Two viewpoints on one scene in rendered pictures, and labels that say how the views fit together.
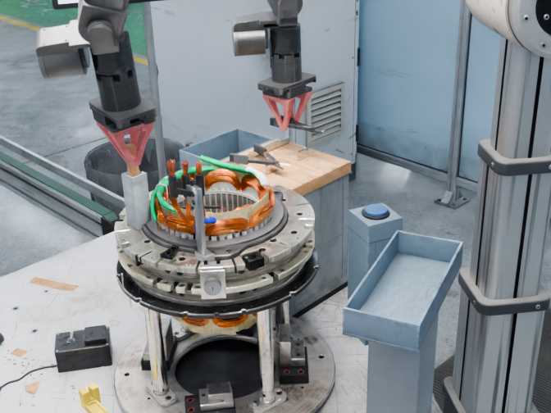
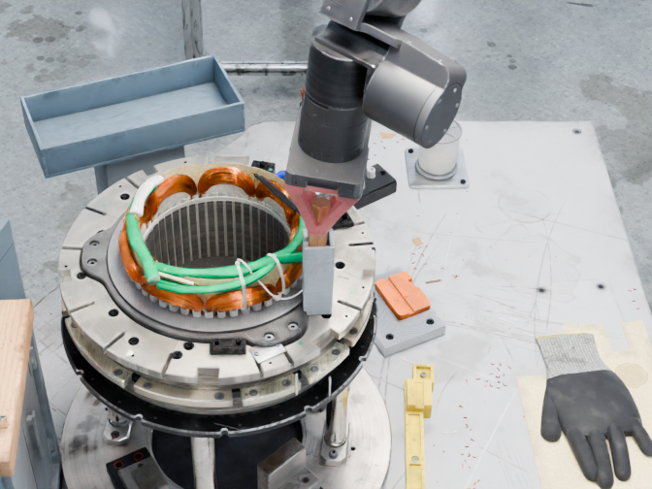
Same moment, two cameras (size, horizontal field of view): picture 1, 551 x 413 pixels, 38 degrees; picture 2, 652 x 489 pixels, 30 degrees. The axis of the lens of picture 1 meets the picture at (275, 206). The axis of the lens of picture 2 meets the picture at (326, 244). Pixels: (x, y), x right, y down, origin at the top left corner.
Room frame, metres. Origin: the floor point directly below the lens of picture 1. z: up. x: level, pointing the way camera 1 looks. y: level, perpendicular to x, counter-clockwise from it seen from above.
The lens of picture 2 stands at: (1.73, 0.74, 1.96)
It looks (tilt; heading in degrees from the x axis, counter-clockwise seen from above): 44 degrees down; 220
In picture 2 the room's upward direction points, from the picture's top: 2 degrees clockwise
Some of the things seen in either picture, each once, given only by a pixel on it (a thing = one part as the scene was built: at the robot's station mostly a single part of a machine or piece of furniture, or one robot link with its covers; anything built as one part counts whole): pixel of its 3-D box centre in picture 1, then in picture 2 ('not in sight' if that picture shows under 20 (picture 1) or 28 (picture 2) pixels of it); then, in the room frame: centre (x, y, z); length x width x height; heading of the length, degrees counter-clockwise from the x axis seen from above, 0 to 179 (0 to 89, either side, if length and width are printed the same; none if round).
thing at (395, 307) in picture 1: (403, 351); (141, 188); (0.99, -0.19, 0.92); 0.25 x 0.11 x 0.28; 154
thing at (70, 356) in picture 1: (84, 347); not in sight; (1.19, 0.36, 0.81); 0.10 x 0.06 x 0.06; 100
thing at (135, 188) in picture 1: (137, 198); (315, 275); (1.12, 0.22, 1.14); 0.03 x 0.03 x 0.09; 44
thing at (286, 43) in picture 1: (282, 38); not in sight; (1.46, -0.02, 1.30); 0.07 x 0.06 x 0.07; 96
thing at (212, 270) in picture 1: (213, 279); not in sight; (0.98, 0.09, 1.07); 0.04 x 0.02 x 0.05; 92
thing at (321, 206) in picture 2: (132, 163); (319, 226); (1.12, 0.22, 1.20); 0.02 x 0.02 x 0.06
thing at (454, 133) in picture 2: not in sight; (439, 147); (0.56, -0.03, 0.82); 0.06 x 0.06 x 0.07
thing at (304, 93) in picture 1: (288, 105); not in sight; (1.46, -0.03, 1.17); 0.07 x 0.07 x 0.09; 46
